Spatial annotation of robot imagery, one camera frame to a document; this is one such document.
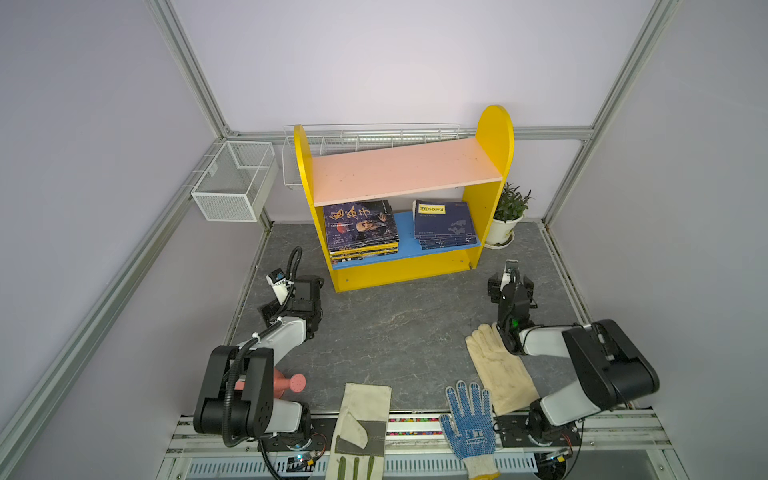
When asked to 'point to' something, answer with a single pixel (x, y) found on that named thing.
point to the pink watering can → (297, 384)
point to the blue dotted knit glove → (471, 430)
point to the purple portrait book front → (359, 224)
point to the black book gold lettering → (342, 252)
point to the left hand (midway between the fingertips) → (278, 300)
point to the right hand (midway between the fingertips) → (514, 278)
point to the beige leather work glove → (501, 369)
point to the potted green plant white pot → (507, 215)
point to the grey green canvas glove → (360, 436)
